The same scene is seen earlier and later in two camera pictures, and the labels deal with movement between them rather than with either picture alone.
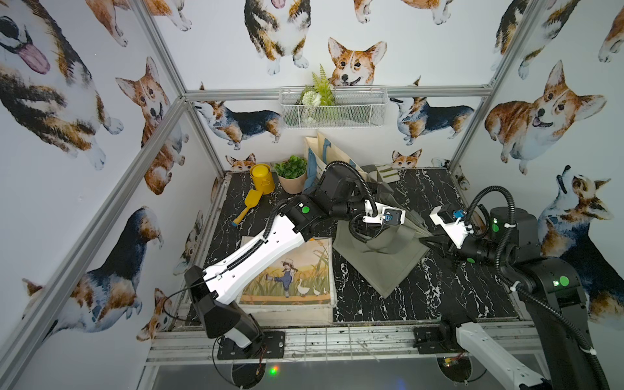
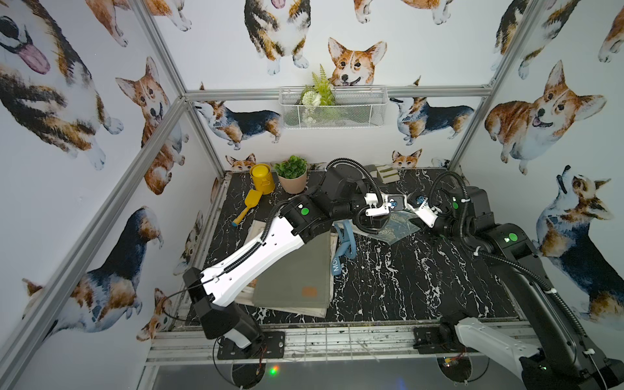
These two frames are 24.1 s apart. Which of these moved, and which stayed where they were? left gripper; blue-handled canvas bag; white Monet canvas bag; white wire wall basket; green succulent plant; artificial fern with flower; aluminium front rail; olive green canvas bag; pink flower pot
Moved: blue-handled canvas bag; olive green canvas bag; white Monet canvas bag
Stayed: white wire wall basket; left gripper; green succulent plant; aluminium front rail; artificial fern with flower; pink flower pot
